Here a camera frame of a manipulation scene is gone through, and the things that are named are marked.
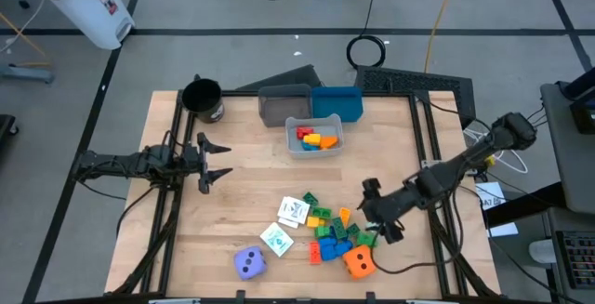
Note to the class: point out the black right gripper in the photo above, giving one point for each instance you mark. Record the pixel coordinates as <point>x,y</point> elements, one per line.
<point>390,204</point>

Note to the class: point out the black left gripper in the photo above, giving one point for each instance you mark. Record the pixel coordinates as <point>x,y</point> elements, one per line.
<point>193,162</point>

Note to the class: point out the light cyan toy brick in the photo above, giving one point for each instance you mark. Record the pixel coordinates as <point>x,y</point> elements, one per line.
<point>372,224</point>

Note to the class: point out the small dark green toy brick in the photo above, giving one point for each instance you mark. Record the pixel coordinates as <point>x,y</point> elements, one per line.
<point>310,198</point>
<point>353,229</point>

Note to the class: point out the orange toy brick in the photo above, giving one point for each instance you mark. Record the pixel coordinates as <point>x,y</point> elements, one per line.
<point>345,215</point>
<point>328,142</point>

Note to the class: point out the long dark green toy brick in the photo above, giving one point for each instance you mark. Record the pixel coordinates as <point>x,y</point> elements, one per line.
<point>339,228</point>

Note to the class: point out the rounded blue toy brick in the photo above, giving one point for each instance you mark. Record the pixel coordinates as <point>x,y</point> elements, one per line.
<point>345,247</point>

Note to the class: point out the orange foam die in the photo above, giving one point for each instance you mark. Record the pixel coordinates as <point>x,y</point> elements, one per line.
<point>359,262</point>

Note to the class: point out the large blue toy brick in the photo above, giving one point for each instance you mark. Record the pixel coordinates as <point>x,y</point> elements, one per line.
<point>327,249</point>

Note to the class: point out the yellow toy brick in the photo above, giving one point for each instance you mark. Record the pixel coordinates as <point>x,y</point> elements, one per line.
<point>312,139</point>
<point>313,221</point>

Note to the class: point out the red-orange toy brick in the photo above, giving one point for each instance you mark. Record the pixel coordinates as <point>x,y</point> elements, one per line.
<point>315,253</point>

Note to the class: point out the light grey plastic bin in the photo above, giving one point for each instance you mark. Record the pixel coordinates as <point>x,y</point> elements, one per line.
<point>293,151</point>

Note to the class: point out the red toy brick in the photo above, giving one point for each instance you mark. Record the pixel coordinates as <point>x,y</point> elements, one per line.
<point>304,131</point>

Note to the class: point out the light blue toy brick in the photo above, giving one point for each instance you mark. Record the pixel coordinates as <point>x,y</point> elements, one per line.
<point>308,147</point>

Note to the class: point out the white green card packets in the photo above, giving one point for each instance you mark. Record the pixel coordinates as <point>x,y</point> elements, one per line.
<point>276,240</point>

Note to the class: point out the purple foam die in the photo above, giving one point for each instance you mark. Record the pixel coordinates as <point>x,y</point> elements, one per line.
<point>250,263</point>

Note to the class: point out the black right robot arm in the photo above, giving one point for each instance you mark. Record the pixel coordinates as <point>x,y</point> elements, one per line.
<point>465,157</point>

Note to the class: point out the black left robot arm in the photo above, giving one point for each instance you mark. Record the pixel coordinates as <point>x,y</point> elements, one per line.
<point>116,164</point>

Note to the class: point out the black cup with cartoon eyes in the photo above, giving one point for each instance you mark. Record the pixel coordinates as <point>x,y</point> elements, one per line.
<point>203,97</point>

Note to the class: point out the black table clamp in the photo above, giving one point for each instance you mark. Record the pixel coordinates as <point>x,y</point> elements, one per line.
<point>240,296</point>
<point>370,297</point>

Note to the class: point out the dark grey plastic bin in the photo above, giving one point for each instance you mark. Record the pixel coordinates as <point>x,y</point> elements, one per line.
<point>283,109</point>

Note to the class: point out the black triangular panel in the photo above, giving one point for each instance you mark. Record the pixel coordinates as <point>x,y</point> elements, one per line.
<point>288,81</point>

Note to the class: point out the white paper with code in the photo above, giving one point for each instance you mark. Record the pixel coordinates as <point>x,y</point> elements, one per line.
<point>490,192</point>

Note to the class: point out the blue plastic bin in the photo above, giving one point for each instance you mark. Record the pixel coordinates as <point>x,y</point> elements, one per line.
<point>337,104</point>

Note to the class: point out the yellow connector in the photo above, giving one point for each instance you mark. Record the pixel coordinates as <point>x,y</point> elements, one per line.
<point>489,160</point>

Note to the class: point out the plain white paper sheet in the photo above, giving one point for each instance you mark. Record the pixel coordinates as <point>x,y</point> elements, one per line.
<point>504,230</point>

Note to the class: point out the black perforated panel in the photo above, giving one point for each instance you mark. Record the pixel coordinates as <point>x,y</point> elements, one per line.
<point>409,83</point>

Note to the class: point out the dark grey desk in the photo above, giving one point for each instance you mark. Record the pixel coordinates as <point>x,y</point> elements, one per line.
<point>553,220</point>

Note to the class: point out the white trash can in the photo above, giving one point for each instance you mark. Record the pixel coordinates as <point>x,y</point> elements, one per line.
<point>88,11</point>

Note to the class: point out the grey side table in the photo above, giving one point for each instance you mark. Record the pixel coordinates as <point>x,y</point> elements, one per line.
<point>574,164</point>

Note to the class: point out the backlit black keyboard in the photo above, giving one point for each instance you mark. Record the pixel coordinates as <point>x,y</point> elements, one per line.
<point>578,260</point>

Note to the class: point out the grey metal stand base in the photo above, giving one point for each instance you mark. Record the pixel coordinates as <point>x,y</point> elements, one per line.
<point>25,74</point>

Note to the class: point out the black cart with caster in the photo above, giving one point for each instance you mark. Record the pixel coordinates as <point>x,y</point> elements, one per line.
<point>7,127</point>

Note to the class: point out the black device on table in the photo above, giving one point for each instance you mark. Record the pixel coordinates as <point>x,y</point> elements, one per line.
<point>583,109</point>

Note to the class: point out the black aluminium table frame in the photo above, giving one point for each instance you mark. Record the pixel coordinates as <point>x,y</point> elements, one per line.
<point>386,93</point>

